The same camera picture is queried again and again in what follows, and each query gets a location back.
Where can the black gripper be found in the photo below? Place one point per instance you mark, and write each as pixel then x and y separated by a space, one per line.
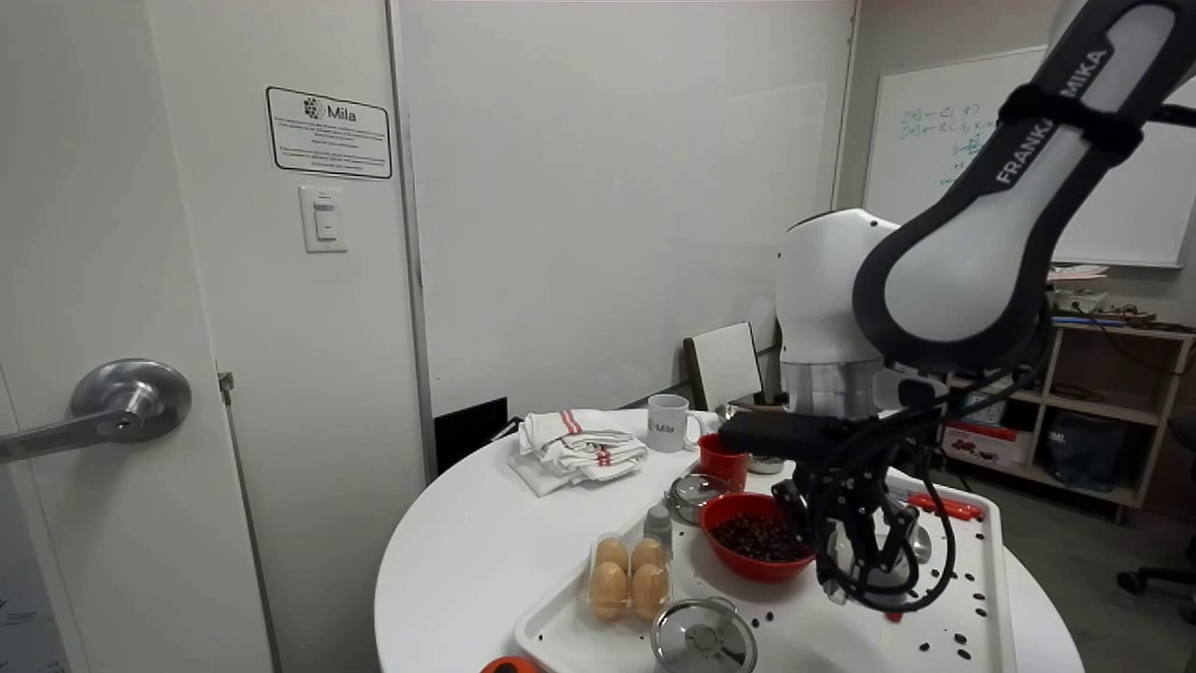
pixel 853 473

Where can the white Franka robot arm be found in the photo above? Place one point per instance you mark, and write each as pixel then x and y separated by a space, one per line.
pixel 975 264

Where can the red bowl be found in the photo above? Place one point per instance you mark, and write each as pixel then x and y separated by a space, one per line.
pixel 753 542

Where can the white plastic tray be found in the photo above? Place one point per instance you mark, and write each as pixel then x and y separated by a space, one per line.
pixel 808 638

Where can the white and red box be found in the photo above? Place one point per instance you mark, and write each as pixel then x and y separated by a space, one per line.
pixel 987 445

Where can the red mug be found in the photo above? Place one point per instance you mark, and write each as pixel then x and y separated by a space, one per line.
pixel 724 463

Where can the small steel cup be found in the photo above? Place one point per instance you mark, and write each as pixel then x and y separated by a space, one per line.
pixel 691 497

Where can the small steel shaker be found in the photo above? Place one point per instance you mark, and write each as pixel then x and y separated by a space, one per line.
pixel 658 530

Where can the small white board panel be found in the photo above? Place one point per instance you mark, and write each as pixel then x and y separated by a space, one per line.
pixel 727 364

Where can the white mug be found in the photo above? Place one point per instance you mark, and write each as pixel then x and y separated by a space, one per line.
pixel 671 422

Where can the wooden shelf unit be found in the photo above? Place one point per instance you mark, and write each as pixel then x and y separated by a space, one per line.
pixel 1108 407

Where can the white cloth with red stripes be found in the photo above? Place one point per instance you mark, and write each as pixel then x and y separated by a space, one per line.
pixel 566 451

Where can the small red object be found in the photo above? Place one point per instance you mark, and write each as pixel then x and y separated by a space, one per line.
pixel 509 662

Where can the white Mila door sign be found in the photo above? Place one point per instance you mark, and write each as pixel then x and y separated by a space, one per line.
pixel 327 133

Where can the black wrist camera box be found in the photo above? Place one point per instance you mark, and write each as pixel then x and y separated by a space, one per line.
pixel 787 430

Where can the large wall whiteboard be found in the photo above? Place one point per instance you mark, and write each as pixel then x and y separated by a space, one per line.
pixel 921 134

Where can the white light switch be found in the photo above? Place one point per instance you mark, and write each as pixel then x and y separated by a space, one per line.
pixel 322 223

